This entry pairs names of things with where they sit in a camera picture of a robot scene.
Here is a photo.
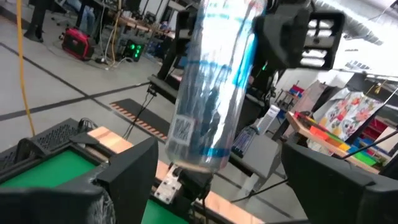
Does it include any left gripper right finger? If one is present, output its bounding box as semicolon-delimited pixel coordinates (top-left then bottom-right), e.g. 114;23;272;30
281;141;398;224

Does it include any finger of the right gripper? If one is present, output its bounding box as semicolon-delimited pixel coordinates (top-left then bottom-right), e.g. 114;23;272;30
175;9;200;62
253;4;312;70

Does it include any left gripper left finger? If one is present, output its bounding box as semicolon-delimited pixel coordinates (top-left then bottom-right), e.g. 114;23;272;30
0;136;159;224

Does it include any blue silver Red Bull can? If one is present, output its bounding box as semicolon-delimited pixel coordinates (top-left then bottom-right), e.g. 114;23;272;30
164;0;268;174

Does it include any wooden table side board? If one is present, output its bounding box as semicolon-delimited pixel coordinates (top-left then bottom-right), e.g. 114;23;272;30
88;126;265;224

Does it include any green tray table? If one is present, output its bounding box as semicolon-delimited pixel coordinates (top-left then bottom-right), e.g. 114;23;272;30
0;133;203;224

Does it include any black device with green lights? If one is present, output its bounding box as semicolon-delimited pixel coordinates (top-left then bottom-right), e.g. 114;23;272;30
123;39;146;62

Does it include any wooden tray with coloured blocks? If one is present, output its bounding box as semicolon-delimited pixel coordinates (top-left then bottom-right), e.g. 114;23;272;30
285;111;380;175

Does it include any black orange striped floor mat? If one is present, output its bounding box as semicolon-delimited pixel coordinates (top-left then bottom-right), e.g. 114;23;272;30
109;98;171;141

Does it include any grey desk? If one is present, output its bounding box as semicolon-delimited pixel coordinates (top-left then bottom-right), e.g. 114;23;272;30
229;133;282;180

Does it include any floral print poster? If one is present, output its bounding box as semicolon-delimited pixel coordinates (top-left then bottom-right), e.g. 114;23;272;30
318;90;386;141

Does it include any white box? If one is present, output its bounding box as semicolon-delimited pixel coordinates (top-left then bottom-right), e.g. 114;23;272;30
256;104;280;134

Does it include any black mesh computer case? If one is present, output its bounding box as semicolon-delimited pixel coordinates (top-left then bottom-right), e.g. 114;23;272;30
0;117;100;175

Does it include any person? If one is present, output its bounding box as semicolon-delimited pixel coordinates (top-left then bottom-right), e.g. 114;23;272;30
23;0;55;43
65;0;97;35

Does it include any dark computer keyboard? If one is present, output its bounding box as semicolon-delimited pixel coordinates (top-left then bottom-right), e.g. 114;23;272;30
232;124;259;158

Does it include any red portable generator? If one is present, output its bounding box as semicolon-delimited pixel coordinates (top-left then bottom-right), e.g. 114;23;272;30
61;27;96;62

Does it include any silver metal mounting bracket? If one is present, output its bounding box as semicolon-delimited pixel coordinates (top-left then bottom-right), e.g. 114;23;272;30
154;166;183;205

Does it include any yellow extension cable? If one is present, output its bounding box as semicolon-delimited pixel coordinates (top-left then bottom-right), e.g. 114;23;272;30
15;0;37;138

